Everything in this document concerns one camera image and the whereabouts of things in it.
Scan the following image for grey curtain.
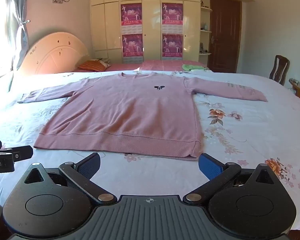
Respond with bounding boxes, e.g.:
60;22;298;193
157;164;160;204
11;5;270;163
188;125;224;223
7;0;30;71

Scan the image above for pink wall poster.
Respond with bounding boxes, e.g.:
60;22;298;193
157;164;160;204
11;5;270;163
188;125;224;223
120;3;143;33
122;33;143;63
162;33;183;61
161;2;184;33

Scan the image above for cream wardrobe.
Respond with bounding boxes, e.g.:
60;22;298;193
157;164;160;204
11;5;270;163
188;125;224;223
89;0;256;61

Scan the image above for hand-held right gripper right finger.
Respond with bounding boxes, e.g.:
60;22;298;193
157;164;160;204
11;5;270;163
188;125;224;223
183;153;278;205

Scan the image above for cream corner shelf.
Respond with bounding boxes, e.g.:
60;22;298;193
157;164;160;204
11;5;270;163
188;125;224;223
200;0;213;55

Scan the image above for orange striped pillow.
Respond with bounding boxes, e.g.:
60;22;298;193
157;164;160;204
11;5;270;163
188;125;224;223
77;60;108;72

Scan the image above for brown wooden door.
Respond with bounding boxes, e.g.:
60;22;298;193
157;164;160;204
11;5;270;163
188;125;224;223
207;0;242;73

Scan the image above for pink sweater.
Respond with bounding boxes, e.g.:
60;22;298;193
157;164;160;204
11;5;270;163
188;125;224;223
17;72;268;161

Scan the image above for cream rounded headboard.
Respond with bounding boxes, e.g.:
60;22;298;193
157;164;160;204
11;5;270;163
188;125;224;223
16;32;90;76

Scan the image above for pink bed cover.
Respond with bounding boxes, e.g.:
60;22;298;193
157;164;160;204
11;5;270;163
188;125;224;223
72;59;210;73

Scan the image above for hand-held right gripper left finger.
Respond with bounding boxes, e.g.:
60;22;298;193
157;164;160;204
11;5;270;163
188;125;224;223
24;152;118;205

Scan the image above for white floral bedsheet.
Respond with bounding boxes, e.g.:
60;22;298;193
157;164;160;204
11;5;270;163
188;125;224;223
0;69;300;232

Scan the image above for dark wooden chair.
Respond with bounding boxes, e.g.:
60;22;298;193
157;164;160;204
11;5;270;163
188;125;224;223
269;55;290;86

